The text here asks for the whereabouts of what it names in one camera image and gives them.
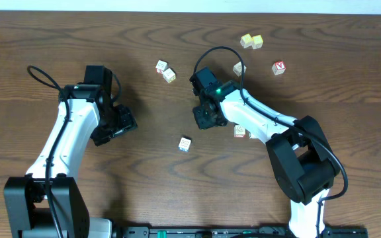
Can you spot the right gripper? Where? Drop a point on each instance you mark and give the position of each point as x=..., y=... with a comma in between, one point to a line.
x=202, y=123

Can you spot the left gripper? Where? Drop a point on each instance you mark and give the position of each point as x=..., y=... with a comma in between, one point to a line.
x=118, y=125

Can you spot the wooden block soccer ball A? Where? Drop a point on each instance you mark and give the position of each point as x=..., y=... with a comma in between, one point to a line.
x=239, y=131

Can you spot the wooden block blue side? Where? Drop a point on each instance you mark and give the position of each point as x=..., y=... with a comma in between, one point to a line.
x=184, y=144

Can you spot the wooden block yellow K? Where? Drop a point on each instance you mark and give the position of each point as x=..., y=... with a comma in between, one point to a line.
x=169, y=75

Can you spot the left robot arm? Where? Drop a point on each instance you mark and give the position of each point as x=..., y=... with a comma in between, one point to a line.
x=46, y=202

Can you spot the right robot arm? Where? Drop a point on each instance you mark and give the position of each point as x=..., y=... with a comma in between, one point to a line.
x=303, y=163

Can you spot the plain wooden block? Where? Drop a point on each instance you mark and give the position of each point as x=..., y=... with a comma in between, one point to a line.
x=239, y=68

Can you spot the wooden block red print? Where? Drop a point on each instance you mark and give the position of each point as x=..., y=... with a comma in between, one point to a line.
x=161, y=66

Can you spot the wooden block yellow print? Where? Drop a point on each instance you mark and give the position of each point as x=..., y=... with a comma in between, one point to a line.
x=246, y=41

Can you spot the red V wooden block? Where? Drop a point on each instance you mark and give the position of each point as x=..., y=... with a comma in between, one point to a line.
x=278, y=67

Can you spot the yellow framed wooden block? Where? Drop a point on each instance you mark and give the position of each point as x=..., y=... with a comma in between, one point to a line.
x=257, y=42

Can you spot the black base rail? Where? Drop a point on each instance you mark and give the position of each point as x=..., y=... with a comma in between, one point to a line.
x=266, y=231

